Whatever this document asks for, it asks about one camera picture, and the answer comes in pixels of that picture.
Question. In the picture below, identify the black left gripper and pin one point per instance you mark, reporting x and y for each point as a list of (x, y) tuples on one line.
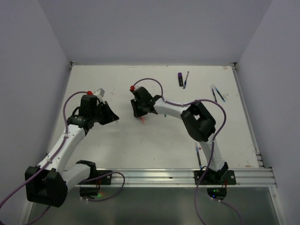
[(110, 116)]

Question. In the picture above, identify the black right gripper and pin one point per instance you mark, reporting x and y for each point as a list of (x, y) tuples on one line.
[(136, 112)]

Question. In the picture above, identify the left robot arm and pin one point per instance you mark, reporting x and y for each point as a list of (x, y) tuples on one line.
[(48, 183)]

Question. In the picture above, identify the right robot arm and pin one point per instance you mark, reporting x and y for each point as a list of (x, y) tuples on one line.
[(200, 126)]

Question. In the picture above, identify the blue ballpoint pen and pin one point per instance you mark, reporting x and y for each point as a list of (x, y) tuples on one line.
[(185, 81)]

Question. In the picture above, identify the dark blue gel pen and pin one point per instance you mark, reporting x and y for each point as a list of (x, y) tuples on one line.
[(213, 93)]

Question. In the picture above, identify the teal gel pen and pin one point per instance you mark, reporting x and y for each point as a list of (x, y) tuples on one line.
[(218, 92)]

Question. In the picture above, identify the purple capped black marker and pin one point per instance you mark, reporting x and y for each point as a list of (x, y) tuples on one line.
[(180, 79)]

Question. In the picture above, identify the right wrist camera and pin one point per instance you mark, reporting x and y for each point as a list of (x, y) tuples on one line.
[(136, 89)]

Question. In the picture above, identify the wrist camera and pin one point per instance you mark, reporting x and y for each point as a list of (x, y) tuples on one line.
[(136, 89), (99, 93)]

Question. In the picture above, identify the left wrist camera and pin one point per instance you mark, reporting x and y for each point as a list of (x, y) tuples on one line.
[(99, 93)]

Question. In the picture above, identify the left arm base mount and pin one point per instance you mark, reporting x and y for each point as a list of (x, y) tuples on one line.
[(90, 189)]

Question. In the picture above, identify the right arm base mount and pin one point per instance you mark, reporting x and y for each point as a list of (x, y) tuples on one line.
[(219, 183)]

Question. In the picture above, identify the aluminium mounting rail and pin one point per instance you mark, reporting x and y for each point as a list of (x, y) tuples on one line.
[(183, 178)]

